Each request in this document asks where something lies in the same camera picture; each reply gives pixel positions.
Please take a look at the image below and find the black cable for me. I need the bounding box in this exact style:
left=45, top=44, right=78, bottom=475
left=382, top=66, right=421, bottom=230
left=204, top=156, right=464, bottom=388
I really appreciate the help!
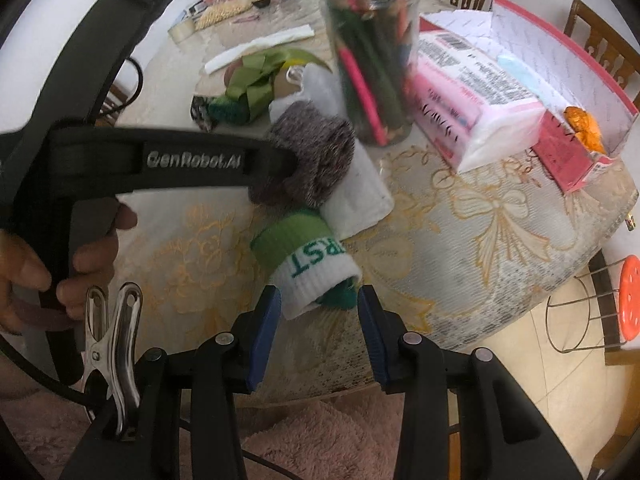
left=0, top=332, right=108, bottom=411

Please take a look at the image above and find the metal spring clip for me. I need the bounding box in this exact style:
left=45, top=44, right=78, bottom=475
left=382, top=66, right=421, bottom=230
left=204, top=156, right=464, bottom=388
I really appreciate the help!
left=84, top=282, right=144, bottom=441

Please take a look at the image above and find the grey sock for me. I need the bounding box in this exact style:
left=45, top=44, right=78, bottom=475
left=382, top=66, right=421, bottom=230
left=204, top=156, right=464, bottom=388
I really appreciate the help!
left=248, top=101, right=357, bottom=208

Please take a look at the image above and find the red box with white lining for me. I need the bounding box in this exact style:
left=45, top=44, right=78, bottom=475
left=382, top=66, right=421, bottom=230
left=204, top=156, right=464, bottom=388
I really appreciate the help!
left=420, top=0, right=640, bottom=196

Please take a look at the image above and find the green ribbon bow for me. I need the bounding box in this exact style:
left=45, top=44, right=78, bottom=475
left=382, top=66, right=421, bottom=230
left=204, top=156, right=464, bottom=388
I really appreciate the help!
left=225, top=47, right=331, bottom=123

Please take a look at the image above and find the white paper towel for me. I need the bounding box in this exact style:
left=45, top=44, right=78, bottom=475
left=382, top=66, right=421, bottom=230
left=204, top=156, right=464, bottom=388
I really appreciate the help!
left=204, top=27, right=316, bottom=76

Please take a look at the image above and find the dark green knitted sock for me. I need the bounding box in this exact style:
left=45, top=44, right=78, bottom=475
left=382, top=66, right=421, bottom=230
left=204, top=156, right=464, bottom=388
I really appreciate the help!
left=207, top=95, right=253, bottom=126

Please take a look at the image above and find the person's left hand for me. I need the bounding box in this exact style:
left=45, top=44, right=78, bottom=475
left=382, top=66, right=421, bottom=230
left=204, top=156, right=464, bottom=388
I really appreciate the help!
left=0, top=204, right=138, bottom=335

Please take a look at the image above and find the pink tissue pack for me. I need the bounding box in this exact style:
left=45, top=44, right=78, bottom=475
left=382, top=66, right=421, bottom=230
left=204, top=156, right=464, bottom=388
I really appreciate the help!
left=405, top=30, right=547, bottom=173

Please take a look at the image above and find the small black speckled cloth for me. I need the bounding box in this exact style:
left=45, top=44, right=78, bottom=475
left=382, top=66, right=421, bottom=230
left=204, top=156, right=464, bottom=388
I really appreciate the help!
left=191, top=96, right=217, bottom=130

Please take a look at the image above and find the person's pink fleece clothing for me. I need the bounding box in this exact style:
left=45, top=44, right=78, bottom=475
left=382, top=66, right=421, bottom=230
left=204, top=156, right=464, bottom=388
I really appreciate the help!
left=0, top=387, right=461, bottom=480

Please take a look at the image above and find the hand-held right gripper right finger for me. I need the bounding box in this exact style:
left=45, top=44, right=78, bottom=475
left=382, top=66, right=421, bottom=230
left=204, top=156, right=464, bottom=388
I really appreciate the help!
left=356, top=285, right=583, bottom=480

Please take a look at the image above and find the lace tablecloth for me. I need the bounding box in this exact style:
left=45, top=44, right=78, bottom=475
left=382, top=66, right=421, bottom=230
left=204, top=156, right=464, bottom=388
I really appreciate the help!
left=107, top=0, right=638, bottom=406

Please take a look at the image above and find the beige round sponge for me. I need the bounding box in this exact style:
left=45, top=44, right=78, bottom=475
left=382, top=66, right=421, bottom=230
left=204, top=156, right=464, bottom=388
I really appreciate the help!
left=272, top=71, right=303, bottom=100

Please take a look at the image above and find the green and white sock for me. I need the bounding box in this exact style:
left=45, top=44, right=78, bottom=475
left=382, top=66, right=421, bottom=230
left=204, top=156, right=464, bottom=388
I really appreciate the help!
left=250, top=208, right=363, bottom=321

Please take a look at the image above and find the light blue cloth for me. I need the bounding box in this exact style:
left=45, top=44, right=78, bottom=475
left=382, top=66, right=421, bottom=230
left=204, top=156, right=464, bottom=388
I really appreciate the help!
left=497, top=52, right=538, bottom=93

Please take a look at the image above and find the orange crinkled item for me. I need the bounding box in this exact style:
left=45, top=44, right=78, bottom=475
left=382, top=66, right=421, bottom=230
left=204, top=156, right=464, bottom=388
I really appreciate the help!
left=564, top=105, right=607, bottom=155

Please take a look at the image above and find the orange stool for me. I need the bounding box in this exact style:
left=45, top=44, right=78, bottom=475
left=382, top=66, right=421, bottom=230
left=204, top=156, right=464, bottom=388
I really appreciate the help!
left=545, top=255, right=640, bottom=356

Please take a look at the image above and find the clear pencil jar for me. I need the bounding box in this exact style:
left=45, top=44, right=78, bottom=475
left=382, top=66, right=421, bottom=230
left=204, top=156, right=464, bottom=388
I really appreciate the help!
left=320, top=0, right=420, bottom=147

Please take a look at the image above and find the bundle of coloured pencils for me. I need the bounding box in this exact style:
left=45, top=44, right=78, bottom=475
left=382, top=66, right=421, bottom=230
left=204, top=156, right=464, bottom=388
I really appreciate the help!
left=332, top=0, right=416, bottom=143

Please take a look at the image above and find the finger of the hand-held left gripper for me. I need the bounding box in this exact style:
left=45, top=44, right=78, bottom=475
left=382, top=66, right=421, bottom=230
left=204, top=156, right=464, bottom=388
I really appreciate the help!
left=250, top=141, right=299, bottom=188

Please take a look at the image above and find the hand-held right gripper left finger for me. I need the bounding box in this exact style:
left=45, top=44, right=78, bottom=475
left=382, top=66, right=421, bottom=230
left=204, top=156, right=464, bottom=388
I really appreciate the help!
left=60, top=285, right=283, bottom=480

